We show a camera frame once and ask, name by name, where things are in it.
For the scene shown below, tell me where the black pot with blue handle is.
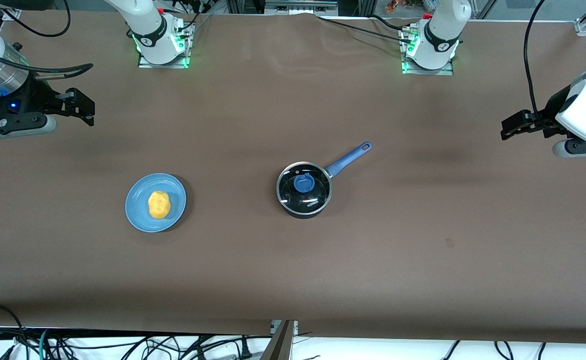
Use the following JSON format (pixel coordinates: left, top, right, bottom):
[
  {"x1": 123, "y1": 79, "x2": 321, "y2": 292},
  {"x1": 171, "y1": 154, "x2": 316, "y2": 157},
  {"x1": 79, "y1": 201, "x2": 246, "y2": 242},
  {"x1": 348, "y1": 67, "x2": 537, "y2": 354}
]
[{"x1": 276, "y1": 141, "x2": 373, "y2": 220}]

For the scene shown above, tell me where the blue round plate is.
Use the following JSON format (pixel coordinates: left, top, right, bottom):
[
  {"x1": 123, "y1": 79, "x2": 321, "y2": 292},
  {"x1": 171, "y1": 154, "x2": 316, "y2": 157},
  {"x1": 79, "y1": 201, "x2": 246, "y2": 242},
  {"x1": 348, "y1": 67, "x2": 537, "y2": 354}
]
[{"x1": 125, "y1": 173, "x2": 187, "y2": 233}]

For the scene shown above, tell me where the brown table cover sheet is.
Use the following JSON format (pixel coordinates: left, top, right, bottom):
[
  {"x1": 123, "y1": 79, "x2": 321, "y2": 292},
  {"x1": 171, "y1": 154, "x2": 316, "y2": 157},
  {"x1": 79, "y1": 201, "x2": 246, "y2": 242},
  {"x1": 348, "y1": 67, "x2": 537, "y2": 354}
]
[{"x1": 0, "y1": 11, "x2": 586, "y2": 345}]

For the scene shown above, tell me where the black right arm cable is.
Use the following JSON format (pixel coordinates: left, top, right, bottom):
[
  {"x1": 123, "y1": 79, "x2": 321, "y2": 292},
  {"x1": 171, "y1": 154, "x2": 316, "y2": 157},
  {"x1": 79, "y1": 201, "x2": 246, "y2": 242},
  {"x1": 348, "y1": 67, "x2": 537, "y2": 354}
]
[{"x1": 0, "y1": 0, "x2": 94, "y2": 81}]

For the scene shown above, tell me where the glass lid with blue knob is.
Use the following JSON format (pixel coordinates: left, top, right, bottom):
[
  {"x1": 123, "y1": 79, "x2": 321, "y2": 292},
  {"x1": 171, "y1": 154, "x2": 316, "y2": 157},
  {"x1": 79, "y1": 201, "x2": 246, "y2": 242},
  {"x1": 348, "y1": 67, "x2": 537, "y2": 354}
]
[{"x1": 278, "y1": 163, "x2": 332, "y2": 212}]

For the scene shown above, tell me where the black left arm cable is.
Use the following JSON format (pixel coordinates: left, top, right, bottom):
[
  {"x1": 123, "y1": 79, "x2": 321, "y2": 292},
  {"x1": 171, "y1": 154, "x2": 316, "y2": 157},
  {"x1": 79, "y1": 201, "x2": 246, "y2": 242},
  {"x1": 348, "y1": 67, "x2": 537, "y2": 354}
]
[{"x1": 524, "y1": 0, "x2": 548, "y2": 121}]

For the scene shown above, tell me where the yellow potato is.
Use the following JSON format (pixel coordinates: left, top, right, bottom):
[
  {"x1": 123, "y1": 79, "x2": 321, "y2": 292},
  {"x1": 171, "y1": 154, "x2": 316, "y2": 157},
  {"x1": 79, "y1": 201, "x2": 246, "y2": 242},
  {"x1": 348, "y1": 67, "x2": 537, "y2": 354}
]
[{"x1": 148, "y1": 190, "x2": 171, "y2": 220}]

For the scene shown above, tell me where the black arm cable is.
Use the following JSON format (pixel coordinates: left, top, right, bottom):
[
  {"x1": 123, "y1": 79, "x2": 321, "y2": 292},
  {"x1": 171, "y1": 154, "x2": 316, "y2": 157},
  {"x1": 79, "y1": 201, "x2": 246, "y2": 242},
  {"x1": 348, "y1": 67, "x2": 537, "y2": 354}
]
[
  {"x1": 0, "y1": 0, "x2": 94, "y2": 81},
  {"x1": 524, "y1": 0, "x2": 548, "y2": 121}
]

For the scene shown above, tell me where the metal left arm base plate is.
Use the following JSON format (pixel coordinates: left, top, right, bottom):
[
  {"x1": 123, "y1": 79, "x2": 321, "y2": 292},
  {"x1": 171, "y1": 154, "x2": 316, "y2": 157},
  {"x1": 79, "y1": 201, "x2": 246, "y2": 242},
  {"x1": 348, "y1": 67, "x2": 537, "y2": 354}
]
[{"x1": 400, "y1": 25, "x2": 455, "y2": 76}]

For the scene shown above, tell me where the aluminium frame profile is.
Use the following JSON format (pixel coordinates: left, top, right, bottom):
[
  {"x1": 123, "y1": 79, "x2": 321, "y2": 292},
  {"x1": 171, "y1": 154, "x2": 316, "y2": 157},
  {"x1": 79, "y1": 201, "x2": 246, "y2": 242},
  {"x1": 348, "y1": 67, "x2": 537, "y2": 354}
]
[{"x1": 259, "y1": 320, "x2": 299, "y2": 360}]

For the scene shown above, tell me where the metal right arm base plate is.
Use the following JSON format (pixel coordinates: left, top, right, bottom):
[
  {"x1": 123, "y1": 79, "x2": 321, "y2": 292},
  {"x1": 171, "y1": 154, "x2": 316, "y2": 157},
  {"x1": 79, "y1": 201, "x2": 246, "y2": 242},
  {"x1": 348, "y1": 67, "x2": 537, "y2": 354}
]
[{"x1": 137, "y1": 17, "x2": 191, "y2": 69}]

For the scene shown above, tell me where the black cable on table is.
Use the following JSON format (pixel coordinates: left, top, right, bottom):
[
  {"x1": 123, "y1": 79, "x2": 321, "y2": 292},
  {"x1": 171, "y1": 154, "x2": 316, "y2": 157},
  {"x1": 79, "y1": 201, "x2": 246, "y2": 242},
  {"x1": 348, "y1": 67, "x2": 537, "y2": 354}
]
[{"x1": 317, "y1": 14, "x2": 414, "y2": 44}]

